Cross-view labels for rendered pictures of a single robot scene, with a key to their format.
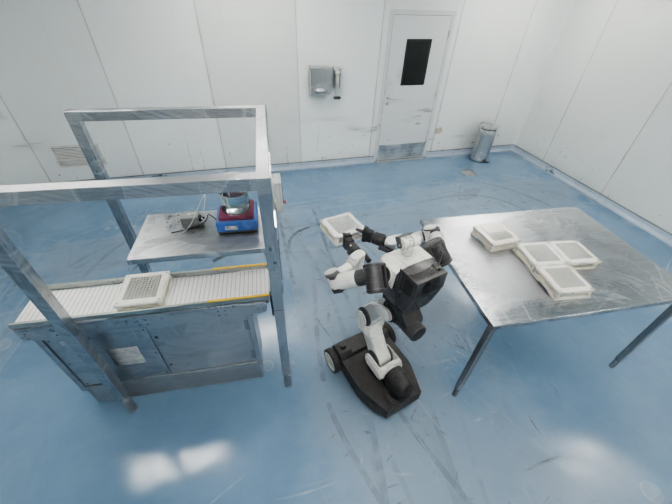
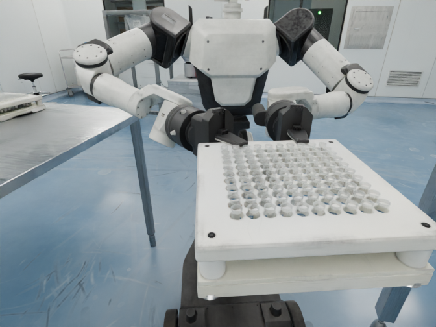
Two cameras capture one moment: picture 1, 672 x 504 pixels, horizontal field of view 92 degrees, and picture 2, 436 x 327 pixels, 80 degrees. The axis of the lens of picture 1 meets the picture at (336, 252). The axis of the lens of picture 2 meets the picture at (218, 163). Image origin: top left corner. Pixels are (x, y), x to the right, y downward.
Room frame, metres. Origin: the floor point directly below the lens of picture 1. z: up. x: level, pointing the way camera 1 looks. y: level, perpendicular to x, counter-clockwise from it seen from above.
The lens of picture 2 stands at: (2.16, 0.01, 1.26)
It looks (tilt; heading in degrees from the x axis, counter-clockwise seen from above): 27 degrees down; 207
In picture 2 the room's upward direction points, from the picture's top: straight up
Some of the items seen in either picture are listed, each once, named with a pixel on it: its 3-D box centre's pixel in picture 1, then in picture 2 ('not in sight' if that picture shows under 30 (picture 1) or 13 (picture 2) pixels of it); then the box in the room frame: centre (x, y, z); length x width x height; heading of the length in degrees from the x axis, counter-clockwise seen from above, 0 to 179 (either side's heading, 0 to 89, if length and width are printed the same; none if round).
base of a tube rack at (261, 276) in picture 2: (342, 231); (283, 210); (1.85, -0.04, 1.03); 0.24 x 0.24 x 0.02; 30
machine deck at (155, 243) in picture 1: (203, 233); not in sight; (1.32, 0.69, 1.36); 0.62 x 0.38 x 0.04; 102
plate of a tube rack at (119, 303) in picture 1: (143, 288); not in sight; (1.25, 1.09, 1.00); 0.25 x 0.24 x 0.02; 13
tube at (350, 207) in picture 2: not in sight; (344, 230); (1.90, 0.04, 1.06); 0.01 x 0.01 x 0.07
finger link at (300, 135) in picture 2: not in sight; (299, 134); (1.71, -0.06, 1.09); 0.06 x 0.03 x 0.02; 23
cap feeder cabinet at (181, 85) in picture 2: not in sight; (200, 109); (-0.63, -1.65, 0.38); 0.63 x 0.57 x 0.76; 107
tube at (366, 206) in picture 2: not in sight; (359, 229); (1.89, 0.05, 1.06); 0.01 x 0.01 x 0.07
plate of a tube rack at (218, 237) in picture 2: (343, 225); (287, 181); (1.85, -0.04, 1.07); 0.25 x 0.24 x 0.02; 120
